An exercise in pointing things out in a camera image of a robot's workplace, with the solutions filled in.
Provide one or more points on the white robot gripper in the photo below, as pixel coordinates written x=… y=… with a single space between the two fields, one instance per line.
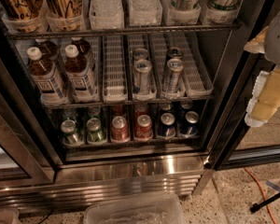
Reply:
x=278 y=41

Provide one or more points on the empty white shelf tray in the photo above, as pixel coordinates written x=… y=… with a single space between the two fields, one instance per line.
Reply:
x=114 y=74

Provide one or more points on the stainless steel display fridge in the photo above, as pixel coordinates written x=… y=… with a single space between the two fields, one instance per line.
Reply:
x=44 y=174

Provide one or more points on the tea bottle back right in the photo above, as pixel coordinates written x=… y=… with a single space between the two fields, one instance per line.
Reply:
x=84 y=48

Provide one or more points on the tea bottle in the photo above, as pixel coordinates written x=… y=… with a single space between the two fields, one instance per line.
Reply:
x=84 y=48
x=48 y=49
x=47 y=78
x=80 y=75

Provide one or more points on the tea bottle front right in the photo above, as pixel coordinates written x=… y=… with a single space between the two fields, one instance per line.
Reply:
x=80 y=75

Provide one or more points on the brown drink bottle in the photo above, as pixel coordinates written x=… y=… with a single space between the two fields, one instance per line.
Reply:
x=65 y=15
x=23 y=13

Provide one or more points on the tea bottle front left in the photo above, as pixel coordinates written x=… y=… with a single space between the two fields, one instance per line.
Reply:
x=47 y=78

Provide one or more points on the tea bottle back left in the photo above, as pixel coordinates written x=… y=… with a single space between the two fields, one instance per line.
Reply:
x=48 y=49

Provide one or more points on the brown drink bottle far left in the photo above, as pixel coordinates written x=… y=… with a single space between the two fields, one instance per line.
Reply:
x=23 y=13

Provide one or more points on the empty white tray right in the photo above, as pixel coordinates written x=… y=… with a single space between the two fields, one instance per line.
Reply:
x=196 y=79

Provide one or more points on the green label can right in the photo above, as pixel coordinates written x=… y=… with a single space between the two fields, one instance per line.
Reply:
x=221 y=11

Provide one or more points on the green label can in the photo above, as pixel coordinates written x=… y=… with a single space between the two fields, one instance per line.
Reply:
x=221 y=11
x=181 y=12

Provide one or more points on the blue soda can front right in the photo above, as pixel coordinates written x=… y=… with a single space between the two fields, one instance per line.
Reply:
x=189 y=125

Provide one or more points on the blue soda can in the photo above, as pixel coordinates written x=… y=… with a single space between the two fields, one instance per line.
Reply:
x=189 y=125
x=167 y=125

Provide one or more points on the silver tall can back right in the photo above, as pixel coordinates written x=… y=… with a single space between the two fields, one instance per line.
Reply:
x=174 y=52

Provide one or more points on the silver tall can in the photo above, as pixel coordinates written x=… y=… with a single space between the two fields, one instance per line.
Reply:
x=173 y=72
x=140 y=54
x=142 y=76
x=174 y=52

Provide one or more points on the silver tall can front right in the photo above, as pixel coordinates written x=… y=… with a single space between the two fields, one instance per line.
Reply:
x=173 y=72

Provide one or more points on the green label can left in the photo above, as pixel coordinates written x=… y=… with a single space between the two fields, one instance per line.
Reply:
x=181 y=12

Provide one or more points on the blue soda can front left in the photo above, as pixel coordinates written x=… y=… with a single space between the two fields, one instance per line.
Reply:
x=167 y=125

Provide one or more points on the silver tall can front left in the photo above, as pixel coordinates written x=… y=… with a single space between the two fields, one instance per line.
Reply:
x=142 y=76

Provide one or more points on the silver tall can back left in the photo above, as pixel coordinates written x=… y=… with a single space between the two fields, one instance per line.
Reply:
x=140 y=54

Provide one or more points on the red soda can front right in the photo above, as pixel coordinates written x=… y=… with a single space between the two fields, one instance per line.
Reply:
x=143 y=127

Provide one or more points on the red soda can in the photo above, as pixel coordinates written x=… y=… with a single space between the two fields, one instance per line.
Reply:
x=143 y=127
x=119 y=128

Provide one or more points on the black stand leg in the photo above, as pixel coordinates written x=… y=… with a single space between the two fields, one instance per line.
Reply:
x=256 y=206

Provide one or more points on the red soda can front left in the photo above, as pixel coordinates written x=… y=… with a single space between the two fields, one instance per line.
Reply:
x=119 y=128

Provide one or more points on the clear plastic bin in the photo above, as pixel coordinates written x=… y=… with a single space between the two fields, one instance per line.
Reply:
x=150 y=208

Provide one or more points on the green soda can front right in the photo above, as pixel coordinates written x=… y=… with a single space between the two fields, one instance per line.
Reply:
x=95 y=132

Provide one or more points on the green soda can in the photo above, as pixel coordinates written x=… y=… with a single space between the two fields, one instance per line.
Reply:
x=71 y=133
x=95 y=132

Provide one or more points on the green soda can front left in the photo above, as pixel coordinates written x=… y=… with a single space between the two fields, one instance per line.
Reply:
x=71 y=133

